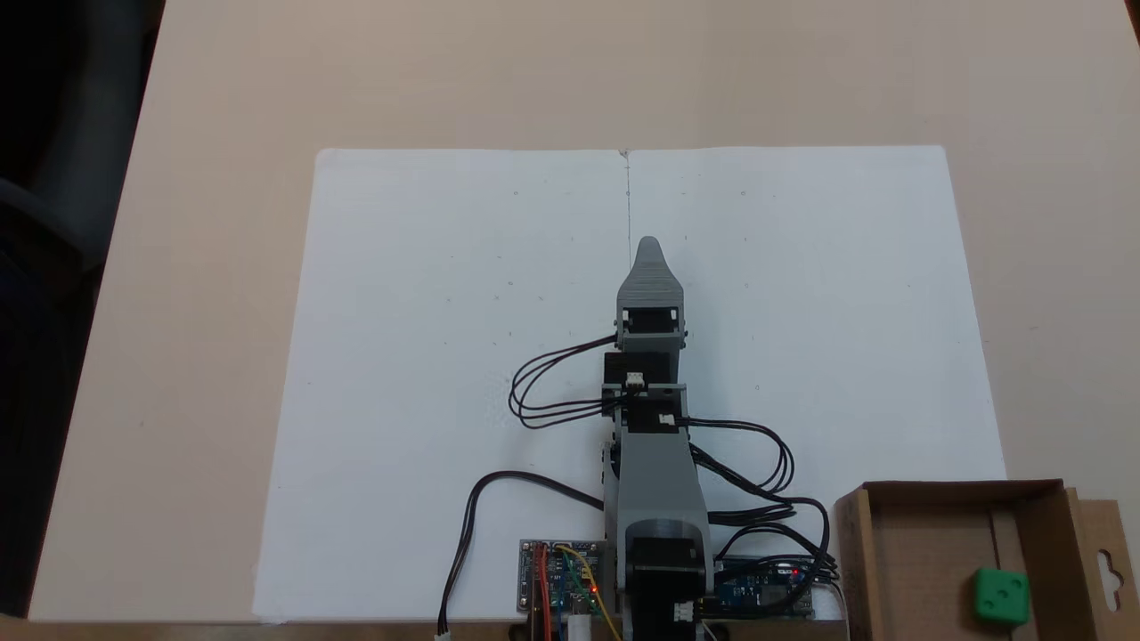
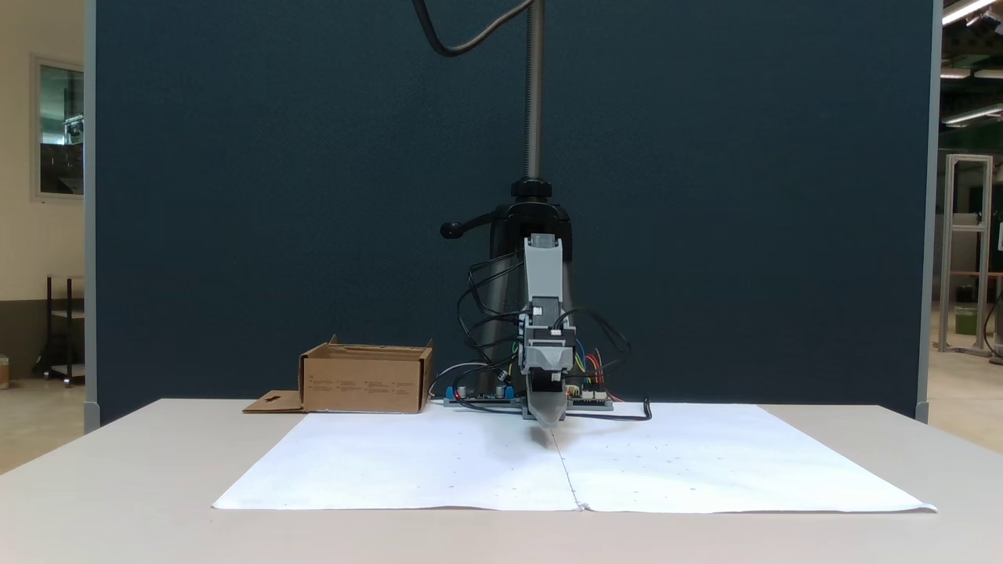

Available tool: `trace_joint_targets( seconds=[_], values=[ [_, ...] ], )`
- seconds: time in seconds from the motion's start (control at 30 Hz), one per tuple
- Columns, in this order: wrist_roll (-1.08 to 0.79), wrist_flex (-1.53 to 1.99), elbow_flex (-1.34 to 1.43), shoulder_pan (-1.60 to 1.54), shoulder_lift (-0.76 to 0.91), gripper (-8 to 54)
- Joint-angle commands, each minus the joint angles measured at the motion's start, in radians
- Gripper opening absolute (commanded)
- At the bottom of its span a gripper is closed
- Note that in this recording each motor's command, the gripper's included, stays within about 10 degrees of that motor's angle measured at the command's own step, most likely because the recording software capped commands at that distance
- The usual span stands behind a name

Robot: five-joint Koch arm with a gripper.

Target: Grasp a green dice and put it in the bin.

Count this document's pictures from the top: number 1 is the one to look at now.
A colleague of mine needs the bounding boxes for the brown cardboard box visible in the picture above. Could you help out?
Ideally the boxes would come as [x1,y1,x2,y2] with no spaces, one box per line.
[833,478,1140,641]

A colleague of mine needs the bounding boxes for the black elbow loop cable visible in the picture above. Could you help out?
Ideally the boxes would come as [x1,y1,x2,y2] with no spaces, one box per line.
[684,416,797,497]

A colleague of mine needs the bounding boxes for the black cable bundle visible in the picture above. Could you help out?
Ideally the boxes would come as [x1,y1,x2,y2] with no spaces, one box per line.
[704,494,843,615]

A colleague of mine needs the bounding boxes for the red wire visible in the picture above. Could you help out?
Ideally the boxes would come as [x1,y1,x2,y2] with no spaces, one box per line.
[532,547,555,641]

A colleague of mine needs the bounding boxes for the yellow wire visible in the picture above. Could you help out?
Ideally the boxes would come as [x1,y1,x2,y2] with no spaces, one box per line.
[556,544,624,641]

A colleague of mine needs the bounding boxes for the black gripper loop cable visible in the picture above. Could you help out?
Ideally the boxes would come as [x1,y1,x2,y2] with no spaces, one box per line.
[507,334,626,432]

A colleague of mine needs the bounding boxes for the green dice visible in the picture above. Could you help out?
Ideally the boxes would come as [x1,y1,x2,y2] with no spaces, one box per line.
[972,568,1032,625]

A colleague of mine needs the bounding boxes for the thick black power cable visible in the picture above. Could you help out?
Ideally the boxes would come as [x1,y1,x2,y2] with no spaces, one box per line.
[436,471,608,638]

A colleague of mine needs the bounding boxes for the blue circuit board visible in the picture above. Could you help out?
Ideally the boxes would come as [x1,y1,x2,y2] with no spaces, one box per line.
[712,556,817,619]

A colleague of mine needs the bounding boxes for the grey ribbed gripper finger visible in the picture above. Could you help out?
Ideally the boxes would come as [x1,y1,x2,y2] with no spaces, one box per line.
[615,236,688,350]

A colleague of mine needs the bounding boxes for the white paper sheet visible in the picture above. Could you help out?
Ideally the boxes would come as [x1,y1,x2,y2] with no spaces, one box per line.
[623,145,1008,621]
[252,148,631,622]

